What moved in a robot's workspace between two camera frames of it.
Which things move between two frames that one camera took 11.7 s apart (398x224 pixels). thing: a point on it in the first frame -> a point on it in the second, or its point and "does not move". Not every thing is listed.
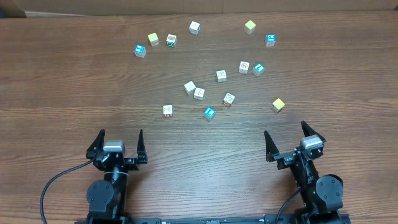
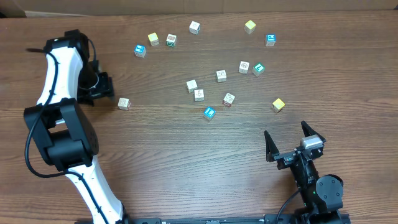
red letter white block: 168,109 -> 124,103
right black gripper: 285,158 does not move
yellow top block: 153,39 does not move
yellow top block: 249,27 does not move
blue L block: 209,112 does not move
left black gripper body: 130,164 -> 94,85
